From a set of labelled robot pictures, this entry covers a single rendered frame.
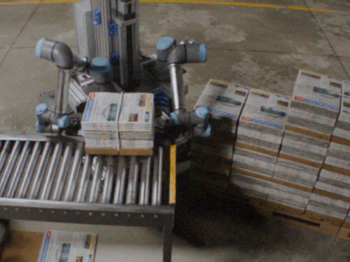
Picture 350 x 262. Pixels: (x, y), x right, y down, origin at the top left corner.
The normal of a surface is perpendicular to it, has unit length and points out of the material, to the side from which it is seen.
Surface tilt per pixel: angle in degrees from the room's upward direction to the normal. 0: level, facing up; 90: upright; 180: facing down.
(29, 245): 0
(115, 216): 90
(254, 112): 1
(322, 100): 0
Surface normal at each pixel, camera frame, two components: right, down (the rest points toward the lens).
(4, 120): 0.02, -0.76
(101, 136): -0.01, 0.62
